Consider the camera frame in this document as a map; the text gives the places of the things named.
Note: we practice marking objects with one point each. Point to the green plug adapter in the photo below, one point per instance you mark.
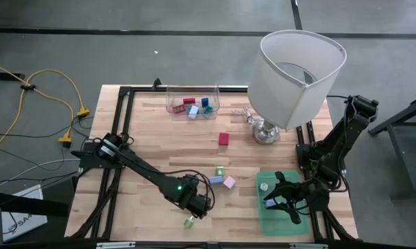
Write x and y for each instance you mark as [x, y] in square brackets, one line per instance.
[220, 171]
[189, 222]

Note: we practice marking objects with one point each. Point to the grey blue flat block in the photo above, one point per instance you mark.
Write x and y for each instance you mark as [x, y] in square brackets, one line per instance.
[216, 180]

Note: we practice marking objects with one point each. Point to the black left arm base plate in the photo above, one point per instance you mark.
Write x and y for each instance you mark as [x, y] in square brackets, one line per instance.
[87, 162]

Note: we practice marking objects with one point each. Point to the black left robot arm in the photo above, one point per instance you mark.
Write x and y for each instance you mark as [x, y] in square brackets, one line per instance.
[142, 169]

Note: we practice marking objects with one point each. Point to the black clamp knob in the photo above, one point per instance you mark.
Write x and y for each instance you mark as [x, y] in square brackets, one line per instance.
[156, 83]

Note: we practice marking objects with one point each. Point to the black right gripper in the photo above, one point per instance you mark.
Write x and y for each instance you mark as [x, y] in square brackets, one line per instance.
[303, 195]

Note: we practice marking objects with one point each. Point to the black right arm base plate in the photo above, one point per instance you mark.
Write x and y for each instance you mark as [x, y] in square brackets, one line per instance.
[301, 148]

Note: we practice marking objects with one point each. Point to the white lamp with shade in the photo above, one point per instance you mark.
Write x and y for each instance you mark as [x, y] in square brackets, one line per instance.
[298, 86]

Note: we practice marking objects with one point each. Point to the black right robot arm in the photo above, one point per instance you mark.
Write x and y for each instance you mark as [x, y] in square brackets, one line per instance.
[349, 131]

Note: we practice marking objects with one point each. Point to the black aluminium frame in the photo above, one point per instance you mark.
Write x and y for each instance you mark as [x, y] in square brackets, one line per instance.
[234, 90]

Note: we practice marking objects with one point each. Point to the pink flat block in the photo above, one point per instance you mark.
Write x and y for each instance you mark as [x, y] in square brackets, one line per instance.
[229, 182]

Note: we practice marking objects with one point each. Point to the white printed box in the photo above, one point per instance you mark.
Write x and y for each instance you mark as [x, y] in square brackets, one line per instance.
[28, 221]

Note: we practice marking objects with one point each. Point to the long silver bracket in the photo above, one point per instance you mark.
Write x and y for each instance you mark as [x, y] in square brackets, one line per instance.
[114, 245]
[308, 246]

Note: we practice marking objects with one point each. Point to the light blue wall charger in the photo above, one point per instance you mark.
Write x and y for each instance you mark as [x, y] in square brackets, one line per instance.
[271, 203]

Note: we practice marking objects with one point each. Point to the clear plastic bin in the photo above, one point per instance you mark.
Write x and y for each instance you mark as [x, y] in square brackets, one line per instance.
[175, 93]

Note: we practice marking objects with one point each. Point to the black beam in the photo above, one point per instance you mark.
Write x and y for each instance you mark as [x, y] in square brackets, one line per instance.
[21, 204]

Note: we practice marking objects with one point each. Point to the dark red flat block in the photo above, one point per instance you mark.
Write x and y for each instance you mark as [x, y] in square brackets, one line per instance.
[224, 139]

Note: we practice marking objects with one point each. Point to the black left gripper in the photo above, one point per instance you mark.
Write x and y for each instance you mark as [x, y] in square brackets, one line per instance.
[196, 202]

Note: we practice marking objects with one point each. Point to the silver edge strip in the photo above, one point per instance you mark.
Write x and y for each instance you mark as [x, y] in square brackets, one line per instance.
[234, 86]

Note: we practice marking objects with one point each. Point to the dark blue block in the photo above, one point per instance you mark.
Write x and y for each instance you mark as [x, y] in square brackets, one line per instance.
[205, 102]

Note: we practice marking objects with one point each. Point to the black floor bar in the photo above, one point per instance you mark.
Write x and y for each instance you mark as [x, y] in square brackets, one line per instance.
[4, 76]

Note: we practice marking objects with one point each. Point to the green translucent plastic bin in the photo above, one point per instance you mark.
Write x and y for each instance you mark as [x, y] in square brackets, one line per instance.
[280, 224]

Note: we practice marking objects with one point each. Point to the pale blue block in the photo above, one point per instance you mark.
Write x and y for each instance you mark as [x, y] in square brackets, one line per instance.
[193, 111]

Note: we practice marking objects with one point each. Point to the black metal side table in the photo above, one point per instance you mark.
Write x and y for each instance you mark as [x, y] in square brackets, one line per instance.
[405, 162]

